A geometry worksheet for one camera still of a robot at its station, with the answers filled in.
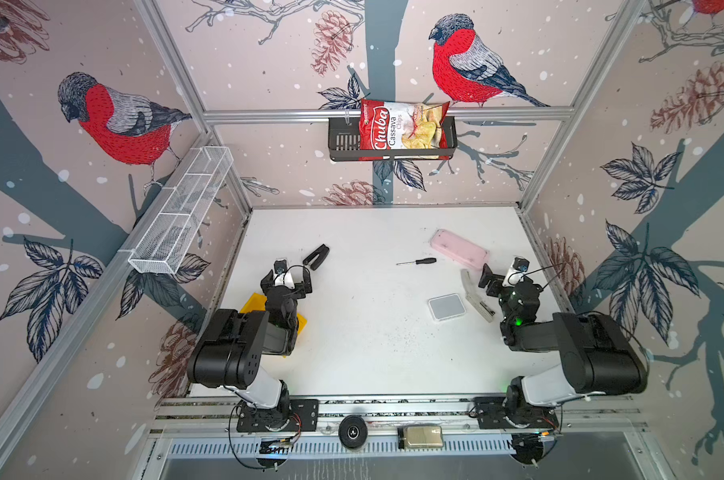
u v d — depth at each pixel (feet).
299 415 2.40
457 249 3.52
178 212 2.54
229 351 1.46
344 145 3.10
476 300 3.02
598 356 1.48
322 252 3.47
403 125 2.87
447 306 3.04
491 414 2.39
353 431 2.04
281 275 2.53
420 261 3.41
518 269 2.54
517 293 2.32
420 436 2.22
